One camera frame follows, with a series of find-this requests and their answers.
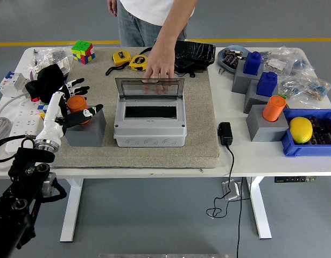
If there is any person's left hand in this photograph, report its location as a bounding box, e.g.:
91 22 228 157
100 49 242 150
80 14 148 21
143 48 177 95

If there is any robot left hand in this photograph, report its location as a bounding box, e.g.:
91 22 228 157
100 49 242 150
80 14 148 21
36 77 104 145

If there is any person's right hand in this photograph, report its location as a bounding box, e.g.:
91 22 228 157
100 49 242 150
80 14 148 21
107 0 119 17

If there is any orange cylinder battery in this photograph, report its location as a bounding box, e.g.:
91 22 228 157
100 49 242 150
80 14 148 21
67 96 91 126
262 95 287 122

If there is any grey electrical box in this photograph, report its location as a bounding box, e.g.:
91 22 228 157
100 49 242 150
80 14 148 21
113 77 187 148

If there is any small Rubik's cube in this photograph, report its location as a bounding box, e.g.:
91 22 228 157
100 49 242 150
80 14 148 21
37 102 50 120

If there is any yellow tape measure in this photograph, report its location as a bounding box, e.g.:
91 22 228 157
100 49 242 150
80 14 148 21
129 54 150 72
105 50 132 76

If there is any white power strip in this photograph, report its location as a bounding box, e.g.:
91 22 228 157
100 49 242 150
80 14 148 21
5 99 49 155

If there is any person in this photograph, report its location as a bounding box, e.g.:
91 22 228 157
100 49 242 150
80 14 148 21
117 0 195 48

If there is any grey holder block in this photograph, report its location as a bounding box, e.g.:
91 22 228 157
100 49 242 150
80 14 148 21
231 63 264 95
64 104 107 147
243 79 279 115
245 104 289 142

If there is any black cloth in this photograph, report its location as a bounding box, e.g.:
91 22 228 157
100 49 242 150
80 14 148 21
25 63 66 103

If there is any black wrapped case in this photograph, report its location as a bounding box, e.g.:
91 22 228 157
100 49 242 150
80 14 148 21
153 39 216 78

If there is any white circuit breaker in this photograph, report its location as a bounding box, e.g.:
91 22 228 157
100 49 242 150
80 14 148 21
0 70 30 98

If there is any large Rubik's cube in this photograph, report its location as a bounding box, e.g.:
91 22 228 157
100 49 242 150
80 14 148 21
71 39 96 65

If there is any white socket module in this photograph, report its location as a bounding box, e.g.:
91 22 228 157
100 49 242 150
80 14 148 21
56 57 72 77

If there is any blue-grey dish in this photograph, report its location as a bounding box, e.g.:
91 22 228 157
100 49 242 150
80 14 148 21
217 45 251 74

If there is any clear bag of screws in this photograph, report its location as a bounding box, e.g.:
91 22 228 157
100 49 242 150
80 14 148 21
36 46 74 65

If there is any blue bottle-shaped block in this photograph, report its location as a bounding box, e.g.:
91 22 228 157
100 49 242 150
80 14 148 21
243 51 264 76
256 71 279 98

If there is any grey-brown mat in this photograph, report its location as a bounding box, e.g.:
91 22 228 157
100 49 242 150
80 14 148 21
46 47 220 170

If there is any black power adapter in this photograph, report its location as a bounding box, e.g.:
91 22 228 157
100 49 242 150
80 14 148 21
217 121 234 147

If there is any white table leg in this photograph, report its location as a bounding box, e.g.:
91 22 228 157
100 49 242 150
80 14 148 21
245 176 273 240
59 178 84 242

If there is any clear bag of components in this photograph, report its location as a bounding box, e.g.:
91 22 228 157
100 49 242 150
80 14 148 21
302 76 331 103
278 75 308 102
288 47 316 81
262 48 298 78

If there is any yellow lemon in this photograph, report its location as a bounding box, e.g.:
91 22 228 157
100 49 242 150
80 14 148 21
288 116 314 144

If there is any blue plastic bin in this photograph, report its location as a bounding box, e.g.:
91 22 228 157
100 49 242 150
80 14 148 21
280 108 331 158

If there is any black table control panel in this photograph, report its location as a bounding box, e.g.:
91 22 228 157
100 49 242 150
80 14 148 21
274 176 318 183

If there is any white power cable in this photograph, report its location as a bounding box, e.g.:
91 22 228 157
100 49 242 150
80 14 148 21
0 92 30 171

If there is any black adapter cord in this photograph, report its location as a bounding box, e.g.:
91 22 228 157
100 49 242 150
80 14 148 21
206 144 252 258

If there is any silver metal bracket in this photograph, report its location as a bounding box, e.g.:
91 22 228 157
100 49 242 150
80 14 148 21
221 180 243 202

